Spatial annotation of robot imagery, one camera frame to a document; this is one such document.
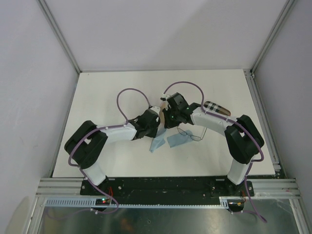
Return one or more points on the left controller board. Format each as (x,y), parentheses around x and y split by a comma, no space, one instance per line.
(103,201)

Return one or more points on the controller board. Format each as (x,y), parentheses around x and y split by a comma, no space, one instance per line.
(103,201)
(235,205)

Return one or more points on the left aluminium frame post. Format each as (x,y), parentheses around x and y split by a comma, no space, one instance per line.
(58,34)

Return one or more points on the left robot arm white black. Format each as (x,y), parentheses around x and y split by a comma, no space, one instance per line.
(86,144)

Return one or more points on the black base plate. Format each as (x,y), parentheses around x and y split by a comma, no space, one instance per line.
(192,190)

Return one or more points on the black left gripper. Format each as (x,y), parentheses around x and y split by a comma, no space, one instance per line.
(153,133)

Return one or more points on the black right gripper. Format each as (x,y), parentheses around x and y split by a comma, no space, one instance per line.
(168,124)

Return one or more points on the plaid glasses case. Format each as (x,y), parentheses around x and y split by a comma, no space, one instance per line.
(216,108)

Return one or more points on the right aluminium frame post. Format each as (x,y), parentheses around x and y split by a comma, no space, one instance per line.
(279,23)

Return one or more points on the right controller board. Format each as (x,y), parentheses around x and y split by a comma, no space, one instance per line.
(235,205)

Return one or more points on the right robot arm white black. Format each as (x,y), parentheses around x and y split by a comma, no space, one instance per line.
(242,136)

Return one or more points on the aluminium frame post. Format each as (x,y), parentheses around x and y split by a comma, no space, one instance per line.
(58,34)
(279,23)

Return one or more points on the pink glasses case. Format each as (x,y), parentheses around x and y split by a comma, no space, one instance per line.
(163,105)

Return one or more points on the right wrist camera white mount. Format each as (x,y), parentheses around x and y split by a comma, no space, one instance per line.
(164,98)

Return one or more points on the blue cleaning cloth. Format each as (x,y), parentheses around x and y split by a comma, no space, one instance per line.
(158,141)
(178,139)

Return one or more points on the thin wire frame glasses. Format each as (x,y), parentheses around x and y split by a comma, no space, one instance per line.
(191,135)

